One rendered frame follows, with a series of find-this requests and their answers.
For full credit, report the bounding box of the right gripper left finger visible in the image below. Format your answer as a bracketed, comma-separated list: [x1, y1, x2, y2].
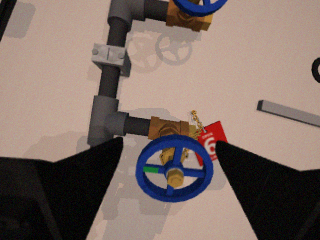
[0, 136, 124, 240]

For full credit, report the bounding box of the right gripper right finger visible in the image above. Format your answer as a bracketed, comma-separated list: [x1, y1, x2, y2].
[215, 140, 320, 240]

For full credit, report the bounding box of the small black rubber ring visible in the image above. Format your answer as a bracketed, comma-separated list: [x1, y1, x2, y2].
[311, 57, 320, 83]

